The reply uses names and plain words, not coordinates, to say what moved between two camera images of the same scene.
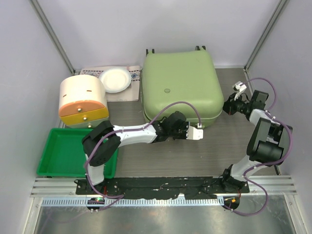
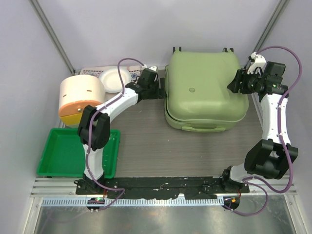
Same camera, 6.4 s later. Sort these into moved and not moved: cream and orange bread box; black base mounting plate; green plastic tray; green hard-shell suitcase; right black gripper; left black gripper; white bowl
Moved: left black gripper; right black gripper; green hard-shell suitcase
Not moved: white bowl; cream and orange bread box; green plastic tray; black base mounting plate
